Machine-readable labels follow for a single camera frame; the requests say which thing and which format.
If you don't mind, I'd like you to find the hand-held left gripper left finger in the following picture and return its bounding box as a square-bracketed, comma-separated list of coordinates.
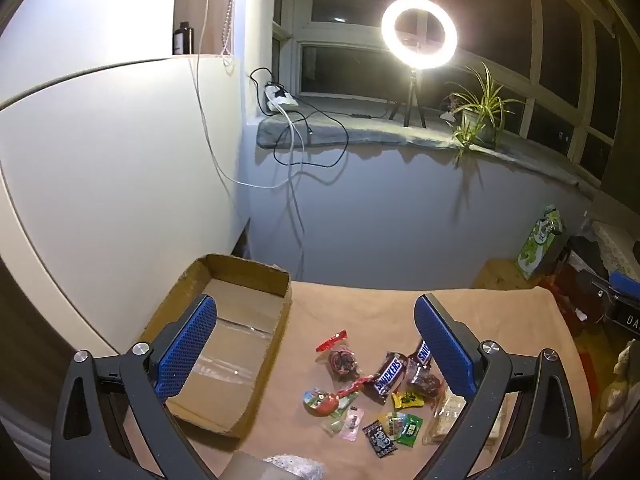
[50, 294, 221, 480]

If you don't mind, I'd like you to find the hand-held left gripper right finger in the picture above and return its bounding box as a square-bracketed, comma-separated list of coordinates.
[413, 293, 583, 480]

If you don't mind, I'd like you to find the brown chocolate bar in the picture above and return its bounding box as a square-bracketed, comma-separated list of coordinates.
[407, 340, 433, 368]
[361, 351, 406, 406]

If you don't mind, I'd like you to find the dark red meat snack packet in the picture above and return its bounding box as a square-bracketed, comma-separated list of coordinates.
[404, 360, 448, 401]

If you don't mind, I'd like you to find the brown cardboard box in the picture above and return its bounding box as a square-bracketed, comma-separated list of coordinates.
[137, 253, 293, 438]

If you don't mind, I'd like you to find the clear cracker packet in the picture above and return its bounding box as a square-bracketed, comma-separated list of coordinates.
[422, 389, 508, 448]

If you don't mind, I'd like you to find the red candy wrapper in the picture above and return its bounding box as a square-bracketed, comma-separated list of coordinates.
[334, 375, 373, 398]

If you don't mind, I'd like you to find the clear packet with red seals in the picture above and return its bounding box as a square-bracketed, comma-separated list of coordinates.
[315, 329, 362, 378]

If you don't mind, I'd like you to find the black candy packet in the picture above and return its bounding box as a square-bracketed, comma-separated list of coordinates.
[361, 419, 398, 459]

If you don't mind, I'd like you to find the small pink packet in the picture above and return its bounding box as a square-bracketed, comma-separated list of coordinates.
[340, 407, 365, 442]

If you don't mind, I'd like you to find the small colourful lid jelly cup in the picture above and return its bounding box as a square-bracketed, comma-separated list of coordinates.
[301, 387, 351, 417]

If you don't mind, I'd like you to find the peach table cloth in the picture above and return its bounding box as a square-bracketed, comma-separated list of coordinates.
[130, 280, 596, 480]

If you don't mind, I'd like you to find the grey board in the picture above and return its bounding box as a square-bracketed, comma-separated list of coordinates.
[227, 451, 281, 480]

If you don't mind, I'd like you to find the green carton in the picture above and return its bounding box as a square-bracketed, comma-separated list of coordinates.
[515, 205, 565, 278]

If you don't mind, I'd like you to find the bubble wrap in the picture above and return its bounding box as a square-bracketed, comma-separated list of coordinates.
[262, 455, 326, 480]

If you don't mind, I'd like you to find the cream plush toy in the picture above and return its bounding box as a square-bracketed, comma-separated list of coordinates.
[592, 340, 640, 441]

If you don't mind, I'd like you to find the white cabinet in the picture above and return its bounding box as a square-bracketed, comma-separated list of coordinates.
[0, 52, 251, 356]

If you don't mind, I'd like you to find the white lace cloth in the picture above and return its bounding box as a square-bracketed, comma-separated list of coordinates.
[592, 220, 640, 276]

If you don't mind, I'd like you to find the grey stone window sill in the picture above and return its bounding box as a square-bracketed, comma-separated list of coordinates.
[255, 110, 601, 196]

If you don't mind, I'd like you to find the potted spider plant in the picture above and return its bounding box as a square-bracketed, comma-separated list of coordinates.
[442, 62, 526, 161]

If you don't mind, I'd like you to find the black tripod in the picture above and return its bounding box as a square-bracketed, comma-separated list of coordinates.
[389, 67, 427, 129]

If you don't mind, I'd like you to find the white power strip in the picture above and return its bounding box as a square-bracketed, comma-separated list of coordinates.
[264, 82, 300, 112]

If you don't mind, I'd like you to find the dark bottle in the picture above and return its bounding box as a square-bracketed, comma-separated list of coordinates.
[172, 21, 194, 56]

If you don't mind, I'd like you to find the black cable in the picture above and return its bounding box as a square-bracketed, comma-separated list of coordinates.
[250, 67, 351, 168]

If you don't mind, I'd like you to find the thick white cable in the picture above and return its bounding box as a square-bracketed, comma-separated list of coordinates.
[280, 107, 307, 281]

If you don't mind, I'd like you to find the thin white cable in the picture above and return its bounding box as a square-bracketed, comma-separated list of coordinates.
[191, 0, 301, 190]

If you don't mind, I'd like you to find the ring light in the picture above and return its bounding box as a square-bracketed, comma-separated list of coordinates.
[381, 0, 458, 72]

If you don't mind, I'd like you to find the beaded blind cord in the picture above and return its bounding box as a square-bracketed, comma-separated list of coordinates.
[220, 0, 237, 68]

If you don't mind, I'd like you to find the white window frame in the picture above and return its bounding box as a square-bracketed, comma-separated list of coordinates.
[272, 0, 621, 181]

